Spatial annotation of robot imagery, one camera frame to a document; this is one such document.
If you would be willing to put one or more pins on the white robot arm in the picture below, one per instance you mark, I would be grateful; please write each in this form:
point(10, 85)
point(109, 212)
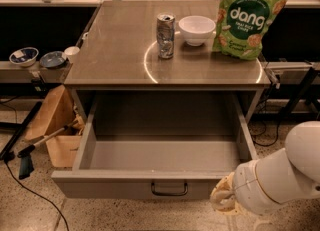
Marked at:
point(267, 184)

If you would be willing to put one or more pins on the silver drink can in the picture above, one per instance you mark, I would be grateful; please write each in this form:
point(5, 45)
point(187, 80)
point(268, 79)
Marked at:
point(165, 35)

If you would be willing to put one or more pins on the grey top drawer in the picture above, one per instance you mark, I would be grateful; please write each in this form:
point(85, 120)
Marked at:
point(158, 145)

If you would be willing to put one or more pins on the brown cardboard box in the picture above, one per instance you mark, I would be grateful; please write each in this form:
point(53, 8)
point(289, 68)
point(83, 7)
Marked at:
point(57, 110)

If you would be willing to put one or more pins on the black pole on floor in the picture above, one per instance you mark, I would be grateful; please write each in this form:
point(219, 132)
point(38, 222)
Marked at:
point(19, 131)

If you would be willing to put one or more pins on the dark blue bowl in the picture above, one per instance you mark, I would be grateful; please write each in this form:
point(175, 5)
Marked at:
point(54, 59)

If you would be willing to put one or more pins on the grey drawer cabinet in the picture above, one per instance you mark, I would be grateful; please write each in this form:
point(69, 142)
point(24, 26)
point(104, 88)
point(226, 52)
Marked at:
point(120, 52)

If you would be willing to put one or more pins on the small white cup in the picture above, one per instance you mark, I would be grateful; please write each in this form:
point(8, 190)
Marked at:
point(71, 52)

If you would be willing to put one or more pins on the white bowl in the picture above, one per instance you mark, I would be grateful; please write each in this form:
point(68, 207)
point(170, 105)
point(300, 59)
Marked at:
point(196, 30)

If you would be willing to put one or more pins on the green dang chips bag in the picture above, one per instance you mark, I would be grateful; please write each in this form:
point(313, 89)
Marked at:
point(241, 25)

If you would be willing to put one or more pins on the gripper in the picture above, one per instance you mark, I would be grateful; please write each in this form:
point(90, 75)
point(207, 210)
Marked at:
point(249, 187)

